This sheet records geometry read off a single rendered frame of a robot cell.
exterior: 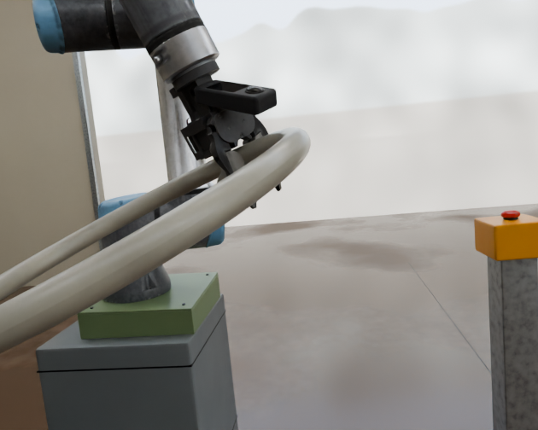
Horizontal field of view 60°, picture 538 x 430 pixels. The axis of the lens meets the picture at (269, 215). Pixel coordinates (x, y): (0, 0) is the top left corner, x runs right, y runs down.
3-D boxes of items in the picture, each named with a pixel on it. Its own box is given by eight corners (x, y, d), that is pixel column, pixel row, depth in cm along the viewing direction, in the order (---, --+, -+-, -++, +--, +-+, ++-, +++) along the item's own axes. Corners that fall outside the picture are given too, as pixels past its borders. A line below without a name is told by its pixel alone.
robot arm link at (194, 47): (217, 20, 66) (165, 37, 60) (233, 52, 67) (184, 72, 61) (185, 47, 73) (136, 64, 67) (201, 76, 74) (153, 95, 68)
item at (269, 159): (-282, 523, 27) (-319, 484, 27) (-7, 296, 74) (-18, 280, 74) (404, 131, 35) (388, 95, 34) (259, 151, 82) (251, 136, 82)
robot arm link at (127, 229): (109, 253, 138) (100, 194, 135) (168, 246, 140) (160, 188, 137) (98, 268, 123) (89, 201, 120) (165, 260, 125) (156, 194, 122)
